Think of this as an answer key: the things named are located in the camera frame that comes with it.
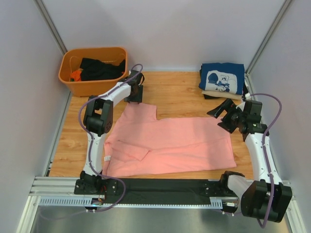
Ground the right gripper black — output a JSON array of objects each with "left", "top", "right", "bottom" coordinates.
[{"left": 206, "top": 99, "right": 245, "bottom": 133}]

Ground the pink t shirt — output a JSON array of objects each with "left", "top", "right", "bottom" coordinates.
[{"left": 103, "top": 103, "right": 236, "bottom": 177}]

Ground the orange plastic basket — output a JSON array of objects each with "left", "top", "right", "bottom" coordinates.
[{"left": 58, "top": 47, "right": 128, "bottom": 97}]

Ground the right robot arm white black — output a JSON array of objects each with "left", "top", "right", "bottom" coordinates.
[{"left": 207, "top": 99, "right": 293, "bottom": 228}]

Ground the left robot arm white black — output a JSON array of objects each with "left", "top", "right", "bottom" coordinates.
[{"left": 74, "top": 70, "right": 145, "bottom": 195}]

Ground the folded beige t shirt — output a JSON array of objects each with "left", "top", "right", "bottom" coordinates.
[{"left": 202, "top": 90, "right": 242, "bottom": 100}]

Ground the folded black t shirt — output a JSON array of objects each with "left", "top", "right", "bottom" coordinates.
[{"left": 199, "top": 69, "right": 251, "bottom": 100}]

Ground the folded navy printed t shirt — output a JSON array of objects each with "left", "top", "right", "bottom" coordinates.
[{"left": 198, "top": 63, "right": 245, "bottom": 95}]

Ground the black garment in basket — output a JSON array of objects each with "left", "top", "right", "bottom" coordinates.
[{"left": 80, "top": 58, "right": 126, "bottom": 81}]

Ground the orange garment in basket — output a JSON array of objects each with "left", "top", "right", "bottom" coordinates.
[{"left": 70, "top": 69, "right": 82, "bottom": 82}]

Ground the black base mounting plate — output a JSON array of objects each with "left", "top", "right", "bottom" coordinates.
[{"left": 74, "top": 178, "right": 236, "bottom": 205}]

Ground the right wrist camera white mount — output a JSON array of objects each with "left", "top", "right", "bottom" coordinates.
[{"left": 236, "top": 93, "right": 251, "bottom": 111}]

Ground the white slotted cable duct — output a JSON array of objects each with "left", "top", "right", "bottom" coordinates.
[{"left": 38, "top": 195, "right": 224, "bottom": 209}]

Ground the aluminium frame rail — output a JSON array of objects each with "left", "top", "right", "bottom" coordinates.
[{"left": 29, "top": 176, "right": 296, "bottom": 202}]

